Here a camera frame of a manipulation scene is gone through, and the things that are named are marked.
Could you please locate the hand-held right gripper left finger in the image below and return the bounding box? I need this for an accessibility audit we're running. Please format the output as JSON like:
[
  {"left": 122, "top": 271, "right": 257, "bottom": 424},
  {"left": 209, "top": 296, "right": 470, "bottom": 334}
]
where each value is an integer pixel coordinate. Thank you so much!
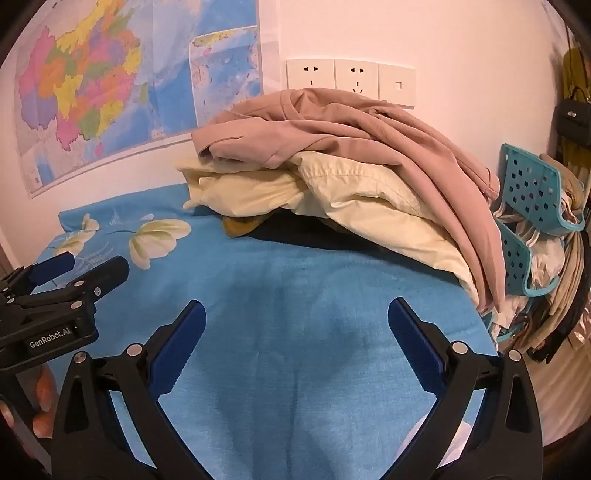
[{"left": 48, "top": 300, "right": 207, "bottom": 480}]

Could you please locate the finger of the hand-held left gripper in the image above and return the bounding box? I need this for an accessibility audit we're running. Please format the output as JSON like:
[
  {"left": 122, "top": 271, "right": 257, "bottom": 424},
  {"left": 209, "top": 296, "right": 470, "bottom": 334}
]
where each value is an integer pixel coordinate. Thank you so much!
[
  {"left": 0, "top": 255, "right": 76, "bottom": 301},
  {"left": 0, "top": 256, "right": 130, "bottom": 324}
]

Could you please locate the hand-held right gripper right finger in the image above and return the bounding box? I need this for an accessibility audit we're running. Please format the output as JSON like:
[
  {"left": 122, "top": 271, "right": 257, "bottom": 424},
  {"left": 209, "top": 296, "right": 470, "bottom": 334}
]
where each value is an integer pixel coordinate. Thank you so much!
[{"left": 388, "top": 298, "right": 543, "bottom": 480}]

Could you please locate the pink jacket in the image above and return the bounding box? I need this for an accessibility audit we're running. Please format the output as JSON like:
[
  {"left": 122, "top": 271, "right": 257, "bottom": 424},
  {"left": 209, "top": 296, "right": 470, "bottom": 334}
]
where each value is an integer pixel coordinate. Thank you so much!
[{"left": 191, "top": 88, "right": 504, "bottom": 315}]

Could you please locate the person's left hand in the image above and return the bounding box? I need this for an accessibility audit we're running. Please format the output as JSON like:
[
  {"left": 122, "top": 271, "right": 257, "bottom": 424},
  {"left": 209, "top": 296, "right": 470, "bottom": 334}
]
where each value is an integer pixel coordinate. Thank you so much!
[{"left": 32, "top": 364, "right": 58, "bottom": 438}]

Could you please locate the blue floral bed sheet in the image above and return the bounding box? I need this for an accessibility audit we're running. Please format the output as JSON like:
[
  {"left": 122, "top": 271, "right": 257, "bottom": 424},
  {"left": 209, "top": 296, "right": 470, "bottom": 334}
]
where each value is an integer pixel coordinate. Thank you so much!
[{"left": 28, "top": 182, "right": 502, "bottom": 480}]

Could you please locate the mustard cloth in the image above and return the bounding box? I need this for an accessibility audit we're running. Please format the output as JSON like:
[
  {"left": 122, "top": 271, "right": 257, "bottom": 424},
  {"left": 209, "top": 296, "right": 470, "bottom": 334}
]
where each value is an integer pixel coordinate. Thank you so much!
[{"left": 222, "top": 215, "right": 269, "bottom": 238}]

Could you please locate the teal plastic basket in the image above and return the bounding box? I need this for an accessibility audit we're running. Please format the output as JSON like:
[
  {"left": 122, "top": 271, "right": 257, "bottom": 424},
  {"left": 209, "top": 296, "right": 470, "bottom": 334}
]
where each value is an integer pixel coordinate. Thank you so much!
[{"left": 496, "top": 222, "right": 559, "bottom": 298}]

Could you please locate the cream garment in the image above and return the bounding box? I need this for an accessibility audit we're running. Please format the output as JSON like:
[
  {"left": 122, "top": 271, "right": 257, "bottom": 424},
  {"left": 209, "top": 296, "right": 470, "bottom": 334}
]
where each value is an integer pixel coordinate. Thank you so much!
[{"left": 178, "top": 150, "right": 481, "bottom": 305}]

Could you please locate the beige mattress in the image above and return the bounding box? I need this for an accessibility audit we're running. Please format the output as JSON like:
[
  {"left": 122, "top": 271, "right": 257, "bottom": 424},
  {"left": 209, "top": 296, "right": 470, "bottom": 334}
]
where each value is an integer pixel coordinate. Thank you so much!
[{"left": 526, "top": 351, "right": 591, "bottom": 448}]

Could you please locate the beige cloth pile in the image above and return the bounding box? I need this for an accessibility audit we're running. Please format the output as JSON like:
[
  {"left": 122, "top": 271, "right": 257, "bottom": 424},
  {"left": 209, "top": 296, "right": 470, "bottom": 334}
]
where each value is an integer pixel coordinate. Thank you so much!
[{"left": 485, "top": 152, "right": 591, "bottom": 365}]

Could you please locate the teal cloth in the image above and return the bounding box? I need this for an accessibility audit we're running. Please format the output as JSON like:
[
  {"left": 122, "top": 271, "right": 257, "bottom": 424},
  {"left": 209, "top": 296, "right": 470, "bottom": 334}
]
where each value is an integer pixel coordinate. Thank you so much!
[{"left": 501, "top": 143, "right": 587, "bottom": 236}]

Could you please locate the black handbag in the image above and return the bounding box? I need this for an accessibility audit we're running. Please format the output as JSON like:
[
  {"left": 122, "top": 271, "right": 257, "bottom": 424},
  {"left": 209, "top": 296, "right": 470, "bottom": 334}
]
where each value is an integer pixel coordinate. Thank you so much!
[{"left": 556, "top": 88, "right": 591, "bottom": 148}]

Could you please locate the yellow-green hanging garment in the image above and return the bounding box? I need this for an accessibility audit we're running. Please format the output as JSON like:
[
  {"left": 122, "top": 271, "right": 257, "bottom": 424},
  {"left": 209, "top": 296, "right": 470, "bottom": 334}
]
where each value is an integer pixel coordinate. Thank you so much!
[{"left": 561, "top": 46, "right": 591, "bottom": 185}]

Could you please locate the colourful wall map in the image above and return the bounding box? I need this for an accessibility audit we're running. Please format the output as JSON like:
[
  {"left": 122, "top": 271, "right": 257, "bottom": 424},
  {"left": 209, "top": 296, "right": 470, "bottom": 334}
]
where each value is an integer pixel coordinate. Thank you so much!
[{"left": 14, "top": 0, "right": 266, "bottom": 199}]

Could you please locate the white wall switch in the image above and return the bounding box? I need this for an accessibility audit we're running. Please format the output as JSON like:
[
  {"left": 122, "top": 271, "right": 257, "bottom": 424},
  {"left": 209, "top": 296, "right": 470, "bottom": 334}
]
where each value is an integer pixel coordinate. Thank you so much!
[{"left": 379, "top": 64, "right": 416, "bottom": 109}]

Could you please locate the white wall socket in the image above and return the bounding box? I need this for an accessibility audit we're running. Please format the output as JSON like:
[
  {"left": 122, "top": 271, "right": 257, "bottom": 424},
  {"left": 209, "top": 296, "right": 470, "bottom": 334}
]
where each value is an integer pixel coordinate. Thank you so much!
[
  {"left": 334, "top": 59, "right": 380, "bottom": 100},
  {"left": 286, "top": 59, "right": 335, "bottom": 90}
]

